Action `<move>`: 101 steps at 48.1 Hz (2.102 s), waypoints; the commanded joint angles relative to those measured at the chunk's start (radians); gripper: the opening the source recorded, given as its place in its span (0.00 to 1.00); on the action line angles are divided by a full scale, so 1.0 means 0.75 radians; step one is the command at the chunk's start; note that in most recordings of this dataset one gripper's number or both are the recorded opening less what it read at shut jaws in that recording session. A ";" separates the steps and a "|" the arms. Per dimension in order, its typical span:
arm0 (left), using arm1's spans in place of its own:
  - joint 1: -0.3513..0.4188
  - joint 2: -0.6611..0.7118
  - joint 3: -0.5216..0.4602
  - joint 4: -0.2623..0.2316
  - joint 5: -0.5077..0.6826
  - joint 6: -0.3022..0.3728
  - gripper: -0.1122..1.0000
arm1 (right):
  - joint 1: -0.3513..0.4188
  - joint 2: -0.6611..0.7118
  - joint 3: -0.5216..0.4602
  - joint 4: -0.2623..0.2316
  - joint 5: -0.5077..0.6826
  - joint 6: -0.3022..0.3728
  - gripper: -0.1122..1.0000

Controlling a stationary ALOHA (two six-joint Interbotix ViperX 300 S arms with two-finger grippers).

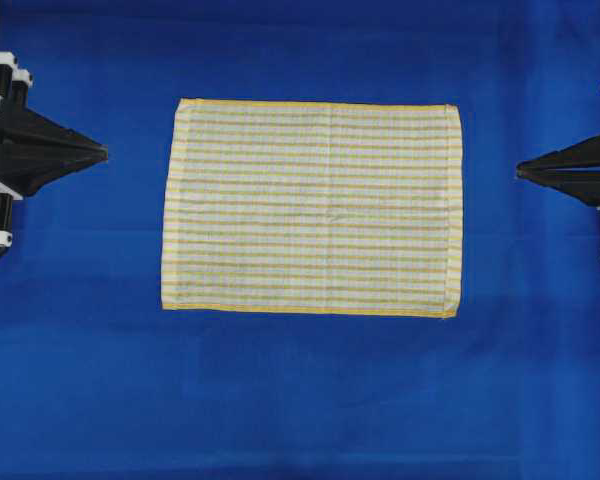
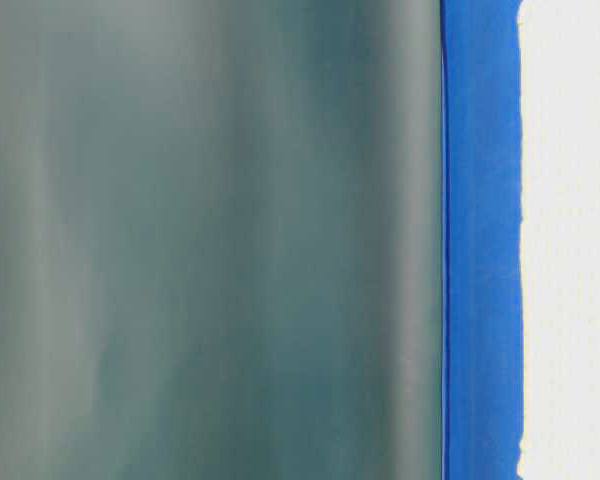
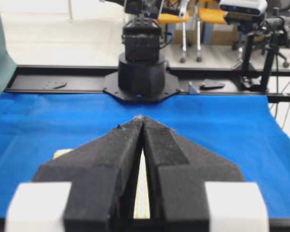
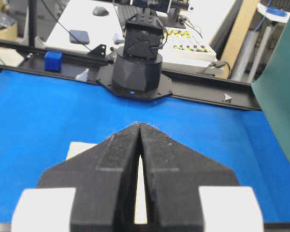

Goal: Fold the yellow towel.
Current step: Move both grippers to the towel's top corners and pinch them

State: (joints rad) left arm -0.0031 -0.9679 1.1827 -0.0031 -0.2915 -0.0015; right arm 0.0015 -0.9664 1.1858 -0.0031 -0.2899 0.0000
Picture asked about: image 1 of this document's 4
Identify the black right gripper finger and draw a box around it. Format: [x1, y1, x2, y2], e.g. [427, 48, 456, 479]
[516, 171, 600, 207]
[516, 135, 600, 172]

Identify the blue table cloth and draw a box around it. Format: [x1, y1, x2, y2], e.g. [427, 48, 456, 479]
[0, 1, 600, 479]

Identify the yellow white striped towel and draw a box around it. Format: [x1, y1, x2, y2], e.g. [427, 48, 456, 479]
[161, 99, 463, 318]

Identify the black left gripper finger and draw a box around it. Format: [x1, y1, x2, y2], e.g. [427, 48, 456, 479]
[9, 149, 108, 197]
[9, 102, 108, 155]

